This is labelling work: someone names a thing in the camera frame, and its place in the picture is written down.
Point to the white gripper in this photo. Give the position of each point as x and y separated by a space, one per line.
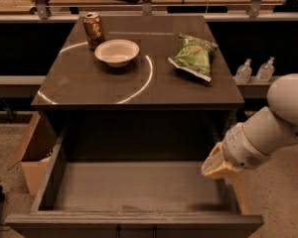
240 148

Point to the grey top drawer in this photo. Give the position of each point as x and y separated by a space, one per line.
137 177

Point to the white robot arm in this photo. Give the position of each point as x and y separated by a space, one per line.
275 125

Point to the grey drawer cabinet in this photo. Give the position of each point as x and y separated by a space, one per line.
145 111

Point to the left clear sanitizer bottle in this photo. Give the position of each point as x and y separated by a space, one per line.
243 72

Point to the clear sanitizer bottle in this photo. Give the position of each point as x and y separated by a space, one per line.
243 72
266 70

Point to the right clear sanitizer bottle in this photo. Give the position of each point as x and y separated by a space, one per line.
266 70

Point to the green chip bag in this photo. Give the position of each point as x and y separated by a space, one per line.
194 56

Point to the white bowl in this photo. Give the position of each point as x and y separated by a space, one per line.
117 53

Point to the brown soda can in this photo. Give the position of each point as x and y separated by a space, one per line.
93 29

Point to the cardboard box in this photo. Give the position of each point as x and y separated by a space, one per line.
33 152

